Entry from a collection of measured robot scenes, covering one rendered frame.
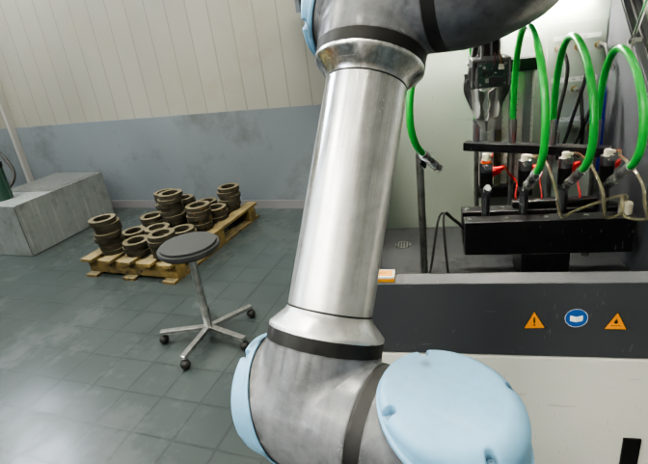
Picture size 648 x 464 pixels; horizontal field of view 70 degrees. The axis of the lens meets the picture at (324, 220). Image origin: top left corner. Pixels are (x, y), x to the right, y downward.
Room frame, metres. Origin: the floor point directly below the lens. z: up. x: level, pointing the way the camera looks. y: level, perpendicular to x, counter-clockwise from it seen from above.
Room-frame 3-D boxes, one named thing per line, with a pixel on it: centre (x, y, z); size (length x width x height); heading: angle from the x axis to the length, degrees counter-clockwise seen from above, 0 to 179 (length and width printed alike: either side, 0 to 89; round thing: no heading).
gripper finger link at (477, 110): (0.94, -0.35, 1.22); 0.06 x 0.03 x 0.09; 166
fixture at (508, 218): (0.93, -0.48, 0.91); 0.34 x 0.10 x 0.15; 76
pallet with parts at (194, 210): (3.42, 1.16, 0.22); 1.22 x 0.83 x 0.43; 159
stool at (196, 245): (2.04, 0.68, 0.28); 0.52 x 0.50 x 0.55; 72
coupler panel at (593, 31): (1.16, -0.67, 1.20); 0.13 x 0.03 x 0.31; 76
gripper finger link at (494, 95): (0.94, -0.38, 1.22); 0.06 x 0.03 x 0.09; 166
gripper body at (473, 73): (0.94, -0.36, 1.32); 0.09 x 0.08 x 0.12; 166
